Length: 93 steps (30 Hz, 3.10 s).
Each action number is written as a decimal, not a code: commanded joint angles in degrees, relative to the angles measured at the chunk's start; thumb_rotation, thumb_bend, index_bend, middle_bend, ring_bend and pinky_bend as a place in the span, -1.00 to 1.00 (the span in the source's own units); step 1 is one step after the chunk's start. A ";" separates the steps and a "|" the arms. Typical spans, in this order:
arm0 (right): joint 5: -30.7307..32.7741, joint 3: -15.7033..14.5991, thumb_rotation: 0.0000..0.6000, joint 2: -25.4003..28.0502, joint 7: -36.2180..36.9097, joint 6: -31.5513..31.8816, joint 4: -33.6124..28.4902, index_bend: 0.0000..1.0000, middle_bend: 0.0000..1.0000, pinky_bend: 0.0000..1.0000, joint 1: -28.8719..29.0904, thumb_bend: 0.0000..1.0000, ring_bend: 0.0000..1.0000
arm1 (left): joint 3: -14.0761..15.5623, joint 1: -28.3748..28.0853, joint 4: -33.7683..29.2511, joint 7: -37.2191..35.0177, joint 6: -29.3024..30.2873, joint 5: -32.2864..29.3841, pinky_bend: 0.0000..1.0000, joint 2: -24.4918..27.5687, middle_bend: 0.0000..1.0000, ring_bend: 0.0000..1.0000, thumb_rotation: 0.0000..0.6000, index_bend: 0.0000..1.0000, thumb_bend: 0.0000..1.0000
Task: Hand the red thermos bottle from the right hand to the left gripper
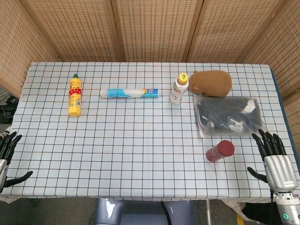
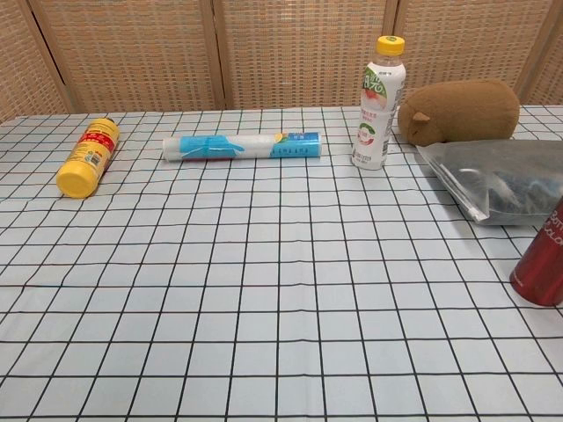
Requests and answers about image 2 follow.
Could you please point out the red thermos bottle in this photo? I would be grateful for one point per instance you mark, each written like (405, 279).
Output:
(541, 272)

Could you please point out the blue white plastic wrap roll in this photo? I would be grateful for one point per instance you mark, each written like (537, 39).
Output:
(242, 147)

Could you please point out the white black grid tablecloth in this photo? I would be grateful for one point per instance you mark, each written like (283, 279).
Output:
(264, 285)

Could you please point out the white drink bottle yellow cap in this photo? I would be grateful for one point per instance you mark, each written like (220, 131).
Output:
(376, 110)

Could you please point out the woven bamboo folding screen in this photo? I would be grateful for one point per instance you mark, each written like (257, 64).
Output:
(220, 53)

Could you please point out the yellow seasoning bottle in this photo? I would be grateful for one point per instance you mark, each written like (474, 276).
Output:
(88, 158)

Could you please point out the brown capybara plush toy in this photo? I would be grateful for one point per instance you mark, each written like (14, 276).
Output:
(462, 112)

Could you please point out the clear zip bag dark contents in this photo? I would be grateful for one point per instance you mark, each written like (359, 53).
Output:
(501, 184)

